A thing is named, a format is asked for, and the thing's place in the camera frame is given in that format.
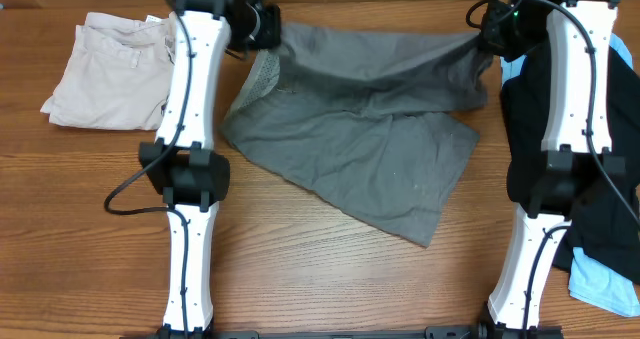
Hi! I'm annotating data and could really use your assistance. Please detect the beige folded shorts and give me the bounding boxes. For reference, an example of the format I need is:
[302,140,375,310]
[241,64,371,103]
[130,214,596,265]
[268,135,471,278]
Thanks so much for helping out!
[40,12,176,131]

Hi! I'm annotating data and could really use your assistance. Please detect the grey shorts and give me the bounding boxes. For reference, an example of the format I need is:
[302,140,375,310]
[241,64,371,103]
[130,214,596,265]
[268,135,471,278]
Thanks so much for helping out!
[220,23,492,246]

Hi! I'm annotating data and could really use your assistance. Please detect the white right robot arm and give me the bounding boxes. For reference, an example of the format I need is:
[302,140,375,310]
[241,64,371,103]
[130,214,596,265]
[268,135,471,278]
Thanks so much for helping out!
[476,0,626,338]

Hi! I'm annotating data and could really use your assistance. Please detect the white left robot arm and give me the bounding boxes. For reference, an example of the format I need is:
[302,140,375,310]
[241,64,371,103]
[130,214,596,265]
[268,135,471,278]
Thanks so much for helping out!
[139,0,281,338]

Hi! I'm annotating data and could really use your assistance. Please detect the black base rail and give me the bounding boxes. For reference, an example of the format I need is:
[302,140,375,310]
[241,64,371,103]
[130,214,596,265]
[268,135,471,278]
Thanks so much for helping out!
[119,323,566,339]

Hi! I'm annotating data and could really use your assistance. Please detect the light blue garment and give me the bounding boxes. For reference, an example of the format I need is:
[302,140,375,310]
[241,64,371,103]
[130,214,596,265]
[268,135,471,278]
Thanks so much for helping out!
[500,34,639,318]

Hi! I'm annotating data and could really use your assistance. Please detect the black garment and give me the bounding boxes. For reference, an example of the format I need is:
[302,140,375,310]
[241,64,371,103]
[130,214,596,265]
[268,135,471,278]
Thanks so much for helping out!
[500,42,639,284]

